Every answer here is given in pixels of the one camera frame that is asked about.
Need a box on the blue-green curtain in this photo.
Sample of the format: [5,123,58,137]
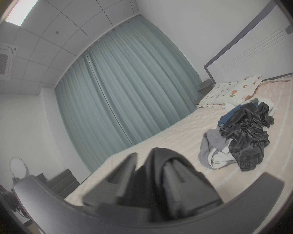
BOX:
[87,15,204,146]
[54,51,133,175]

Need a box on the pile of clothes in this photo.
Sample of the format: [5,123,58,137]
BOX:
[198,97,276,172]

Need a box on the ceiling air conditioner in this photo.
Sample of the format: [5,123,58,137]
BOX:
[0,42,19,75]

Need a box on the round white fan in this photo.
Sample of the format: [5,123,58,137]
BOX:
[9,157,30,180]

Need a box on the black sleeveless top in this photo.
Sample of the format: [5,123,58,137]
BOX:
[134,147,211,225]

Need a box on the dark grey stepped cabinet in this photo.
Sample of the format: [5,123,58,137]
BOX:
[36,168,80,196]

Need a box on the ceiling light panel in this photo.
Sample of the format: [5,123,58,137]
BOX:
[5,0,40,27]

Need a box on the bed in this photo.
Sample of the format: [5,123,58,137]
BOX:
[63,0,293,205]

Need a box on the white printed pillow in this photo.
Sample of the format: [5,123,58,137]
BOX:
[198,75,262,108]

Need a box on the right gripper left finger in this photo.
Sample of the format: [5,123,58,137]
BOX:
[83,153,138,208]

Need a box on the grey bedside table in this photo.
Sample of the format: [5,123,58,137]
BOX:
[194,79,213,106]

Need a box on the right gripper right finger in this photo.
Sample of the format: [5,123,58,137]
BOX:
[165,161,223,219]

